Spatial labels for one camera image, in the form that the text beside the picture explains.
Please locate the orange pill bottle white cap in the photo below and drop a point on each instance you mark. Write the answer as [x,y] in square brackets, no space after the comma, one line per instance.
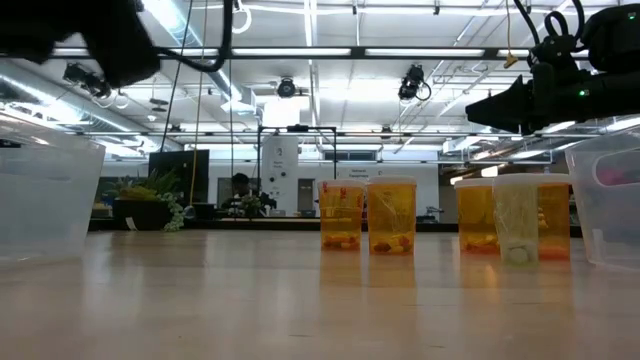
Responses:
[554,215]
[474,215]
[391,215]

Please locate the white pillar cabinet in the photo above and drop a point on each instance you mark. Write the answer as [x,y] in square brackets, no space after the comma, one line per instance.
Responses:
[280,170]

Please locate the small green potted plant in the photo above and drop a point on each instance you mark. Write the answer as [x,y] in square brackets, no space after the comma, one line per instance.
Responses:
[250,205]

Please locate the black ceiling camera on bracket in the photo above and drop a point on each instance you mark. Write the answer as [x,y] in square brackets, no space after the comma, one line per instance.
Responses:
[82,76]

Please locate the black background frame stand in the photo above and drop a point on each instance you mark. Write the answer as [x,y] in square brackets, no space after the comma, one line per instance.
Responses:
[297,128]

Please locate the orange pill bottle red print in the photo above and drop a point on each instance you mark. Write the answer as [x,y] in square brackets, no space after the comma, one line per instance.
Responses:
[341,215]

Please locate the small clear pill bottle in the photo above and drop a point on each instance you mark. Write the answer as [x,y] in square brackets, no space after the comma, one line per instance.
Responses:
[516,220]

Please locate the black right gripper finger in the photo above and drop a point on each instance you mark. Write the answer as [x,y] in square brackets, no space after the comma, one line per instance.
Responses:
[505,107]

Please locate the black monitor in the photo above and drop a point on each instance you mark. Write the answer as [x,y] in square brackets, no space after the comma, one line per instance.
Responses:
[175,175]

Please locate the yellow hanging connector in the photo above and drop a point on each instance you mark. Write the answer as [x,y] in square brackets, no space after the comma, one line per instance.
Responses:
[510,61]

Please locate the black overhead rig bar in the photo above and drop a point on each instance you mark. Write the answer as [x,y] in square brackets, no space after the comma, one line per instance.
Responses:
[357,51]

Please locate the potted succulent plant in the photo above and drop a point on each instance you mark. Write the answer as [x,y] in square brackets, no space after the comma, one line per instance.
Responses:
[142,212]

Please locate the clear plastic bin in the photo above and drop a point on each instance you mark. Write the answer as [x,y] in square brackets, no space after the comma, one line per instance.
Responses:
[47,200]
[605,215]

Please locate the person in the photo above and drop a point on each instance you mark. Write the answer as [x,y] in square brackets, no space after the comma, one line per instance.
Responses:
[241,186]

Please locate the black aluminium table frame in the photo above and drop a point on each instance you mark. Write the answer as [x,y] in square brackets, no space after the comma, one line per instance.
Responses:
[290,225]

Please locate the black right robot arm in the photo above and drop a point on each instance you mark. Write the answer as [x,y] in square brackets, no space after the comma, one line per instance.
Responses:
[615,55]

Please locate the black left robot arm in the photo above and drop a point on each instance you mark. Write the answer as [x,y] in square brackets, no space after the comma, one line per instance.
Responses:
[45,25]

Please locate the black overhead camera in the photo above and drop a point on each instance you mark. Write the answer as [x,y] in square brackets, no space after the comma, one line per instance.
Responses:
[286,88]

